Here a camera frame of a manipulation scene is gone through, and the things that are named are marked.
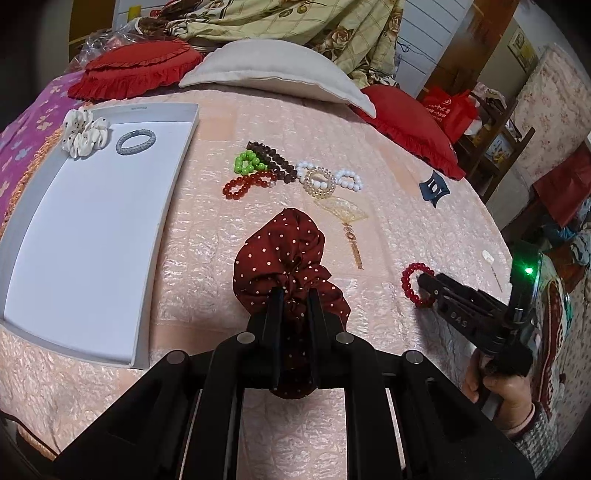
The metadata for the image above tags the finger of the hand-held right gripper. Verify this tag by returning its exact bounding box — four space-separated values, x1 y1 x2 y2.
435 294 505 354
417 271 509 325

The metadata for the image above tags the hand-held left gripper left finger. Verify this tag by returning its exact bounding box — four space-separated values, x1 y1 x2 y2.
51 287 284 480

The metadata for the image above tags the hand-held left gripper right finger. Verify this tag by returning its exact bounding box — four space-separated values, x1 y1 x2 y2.
307 287 536 480

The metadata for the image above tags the dark red bead bracelet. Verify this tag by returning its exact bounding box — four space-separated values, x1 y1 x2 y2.
401 262 437 309

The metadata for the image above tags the dark red polka dot scrunchie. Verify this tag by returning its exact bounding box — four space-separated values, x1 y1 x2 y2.
232 208 345 398

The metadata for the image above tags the blue hair claw clip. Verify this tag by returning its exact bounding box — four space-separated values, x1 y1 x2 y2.
419 170 451 203

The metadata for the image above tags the green bead bracelet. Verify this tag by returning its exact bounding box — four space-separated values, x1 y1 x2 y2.
234 150 265 176

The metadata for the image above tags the white shallow box tray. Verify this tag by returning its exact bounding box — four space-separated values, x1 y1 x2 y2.
0 102 200 370

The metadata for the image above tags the person's right forearm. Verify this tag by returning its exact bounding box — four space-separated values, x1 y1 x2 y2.
501 401 573 480

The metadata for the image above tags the person's right hand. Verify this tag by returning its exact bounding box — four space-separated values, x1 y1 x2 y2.
463 353 535 432

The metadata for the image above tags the red green patterned cloth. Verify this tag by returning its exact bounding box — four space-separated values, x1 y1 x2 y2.
538 254 583 416

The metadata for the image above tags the pink quilted bedspread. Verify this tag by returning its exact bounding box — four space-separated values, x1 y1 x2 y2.
0 85 541 480

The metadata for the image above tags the red hanging cloth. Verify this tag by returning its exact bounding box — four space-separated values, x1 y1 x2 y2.
533 148 591 229

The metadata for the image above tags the dark wooden shelf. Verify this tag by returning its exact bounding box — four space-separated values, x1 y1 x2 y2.
455 88 536 204

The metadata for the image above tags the red ruffled cushion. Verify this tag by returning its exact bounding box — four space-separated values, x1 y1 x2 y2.
68 38 204 100
349 85 467 181

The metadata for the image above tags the red shopping bag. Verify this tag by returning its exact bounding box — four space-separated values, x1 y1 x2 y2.
418 85 478 144

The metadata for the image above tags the pink floral mattress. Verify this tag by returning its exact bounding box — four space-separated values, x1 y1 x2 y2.
499 44 591 185

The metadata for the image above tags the grey sparkly bangle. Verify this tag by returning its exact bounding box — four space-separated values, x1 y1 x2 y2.
115 130 155 156

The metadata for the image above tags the beige pillow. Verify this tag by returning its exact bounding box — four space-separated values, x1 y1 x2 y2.
178 39 377 118

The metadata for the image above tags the white black-dotted scrunchie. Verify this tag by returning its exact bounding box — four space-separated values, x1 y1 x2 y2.
61 108 112 160

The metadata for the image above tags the floral checked quilt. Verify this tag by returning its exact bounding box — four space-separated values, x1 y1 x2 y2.
139 0 407 88

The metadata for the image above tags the purple floral sheet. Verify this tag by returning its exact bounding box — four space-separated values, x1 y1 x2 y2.
0 71 93 232

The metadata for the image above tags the clear plastic bag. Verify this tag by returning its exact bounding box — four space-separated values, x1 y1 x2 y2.
76 23 139 70

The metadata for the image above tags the orange-red bead bracelet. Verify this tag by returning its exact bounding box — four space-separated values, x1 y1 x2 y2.
222 171 276 200

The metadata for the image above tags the dark brown bead bracelet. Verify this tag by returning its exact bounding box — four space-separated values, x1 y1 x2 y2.
246 141 298 183

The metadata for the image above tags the white bead bracelet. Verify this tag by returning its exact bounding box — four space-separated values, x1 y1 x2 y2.
295 159 365 192

